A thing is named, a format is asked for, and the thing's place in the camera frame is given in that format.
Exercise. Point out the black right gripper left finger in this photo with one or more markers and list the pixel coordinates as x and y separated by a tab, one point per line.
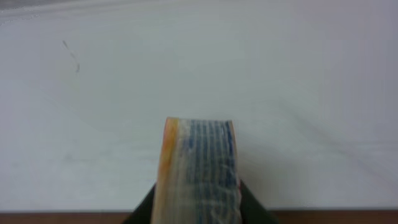
143	212

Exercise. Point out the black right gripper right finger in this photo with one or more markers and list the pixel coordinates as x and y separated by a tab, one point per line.
252	211

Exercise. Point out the orange tissue packet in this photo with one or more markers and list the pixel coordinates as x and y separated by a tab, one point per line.
197	180

